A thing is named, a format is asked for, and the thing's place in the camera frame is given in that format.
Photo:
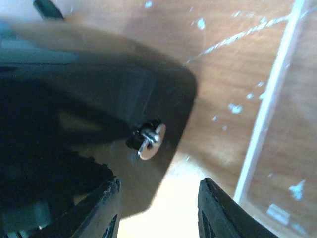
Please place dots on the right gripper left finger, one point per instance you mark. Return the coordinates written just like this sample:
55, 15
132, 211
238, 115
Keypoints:
96, 216

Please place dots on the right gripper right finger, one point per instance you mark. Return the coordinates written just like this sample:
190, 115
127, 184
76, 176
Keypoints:
221, 217

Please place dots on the black metronome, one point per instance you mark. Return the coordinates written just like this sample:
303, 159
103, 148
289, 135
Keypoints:
71, 99

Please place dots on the clear plastic metronome cover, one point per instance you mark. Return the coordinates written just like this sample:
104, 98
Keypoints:
254, 124

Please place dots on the white music stand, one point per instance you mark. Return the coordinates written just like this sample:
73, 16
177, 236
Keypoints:
48, 10

